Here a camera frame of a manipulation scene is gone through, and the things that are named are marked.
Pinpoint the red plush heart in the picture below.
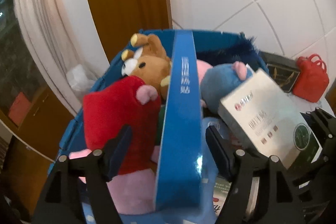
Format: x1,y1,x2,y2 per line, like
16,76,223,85
83,76,161,174

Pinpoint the blue plastic storage crate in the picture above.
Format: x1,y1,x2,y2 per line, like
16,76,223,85
55,28,266,224

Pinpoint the blue mouse plush toy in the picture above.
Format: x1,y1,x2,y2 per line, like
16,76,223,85
197,60,254,114

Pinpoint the white plastic bag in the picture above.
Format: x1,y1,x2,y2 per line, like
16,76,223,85
66,64,97,101

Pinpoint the pink pig plush toy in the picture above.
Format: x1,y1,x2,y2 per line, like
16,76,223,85
70,60,213,215

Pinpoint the brown teddy bear plush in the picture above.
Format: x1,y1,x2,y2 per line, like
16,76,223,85
121,34,172,100

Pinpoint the red and teal packet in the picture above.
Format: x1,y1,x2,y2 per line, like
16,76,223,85
211,174,231,218

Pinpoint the red handbag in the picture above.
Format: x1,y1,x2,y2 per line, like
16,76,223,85
291,53,329,103

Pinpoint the white and green medicine box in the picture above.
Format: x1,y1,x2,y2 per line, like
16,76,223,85
218,69,322,168

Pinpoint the black box with gold emblem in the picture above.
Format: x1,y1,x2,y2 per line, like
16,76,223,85
260,51,300,93

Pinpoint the blue plastic boomerang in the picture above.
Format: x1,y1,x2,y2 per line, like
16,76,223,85
154,31,203,210

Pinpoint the dark blue feather duster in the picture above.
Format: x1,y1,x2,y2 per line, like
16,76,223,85
197,35,261,71

